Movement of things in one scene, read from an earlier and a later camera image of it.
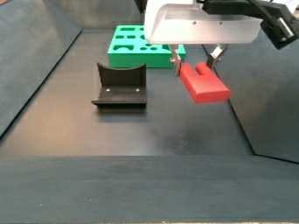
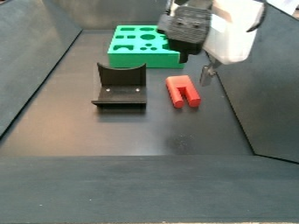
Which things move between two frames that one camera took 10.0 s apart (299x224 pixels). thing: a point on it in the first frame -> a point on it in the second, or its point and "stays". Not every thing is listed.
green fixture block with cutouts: x=130 y=49 stays
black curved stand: x=123 y=87 stays
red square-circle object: x=205 y=86 -> x=180 y=81
